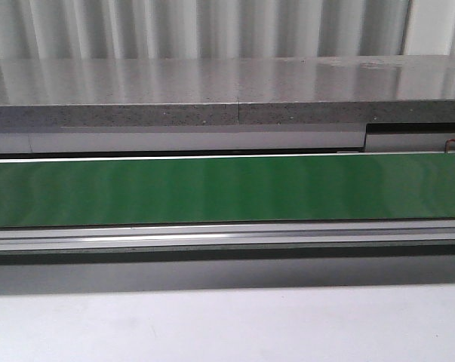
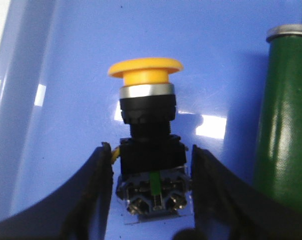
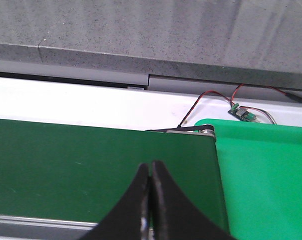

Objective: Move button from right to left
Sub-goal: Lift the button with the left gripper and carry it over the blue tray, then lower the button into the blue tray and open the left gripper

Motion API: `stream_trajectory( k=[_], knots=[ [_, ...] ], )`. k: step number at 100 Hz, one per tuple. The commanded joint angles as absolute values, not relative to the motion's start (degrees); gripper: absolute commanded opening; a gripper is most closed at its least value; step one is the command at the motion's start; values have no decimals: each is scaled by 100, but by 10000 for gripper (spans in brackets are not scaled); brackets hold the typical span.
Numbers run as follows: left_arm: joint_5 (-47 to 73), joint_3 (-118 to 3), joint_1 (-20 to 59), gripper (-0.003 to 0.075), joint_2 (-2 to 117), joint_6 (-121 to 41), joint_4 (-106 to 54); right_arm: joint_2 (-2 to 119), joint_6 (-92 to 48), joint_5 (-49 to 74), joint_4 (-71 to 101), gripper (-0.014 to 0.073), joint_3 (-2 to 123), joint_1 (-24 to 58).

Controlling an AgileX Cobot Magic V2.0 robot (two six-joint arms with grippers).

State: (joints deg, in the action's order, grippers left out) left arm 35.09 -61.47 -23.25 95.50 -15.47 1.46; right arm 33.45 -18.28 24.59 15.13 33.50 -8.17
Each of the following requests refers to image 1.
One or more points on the aluminium conveyor frame rail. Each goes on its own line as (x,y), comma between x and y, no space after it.
(226,235)

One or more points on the white pleated curtain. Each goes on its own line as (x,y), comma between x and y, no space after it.
(224,29)

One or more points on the grey stone counter slab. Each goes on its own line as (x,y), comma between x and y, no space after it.
(215,92)

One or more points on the green conveyor belt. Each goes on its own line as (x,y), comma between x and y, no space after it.
(125,191)

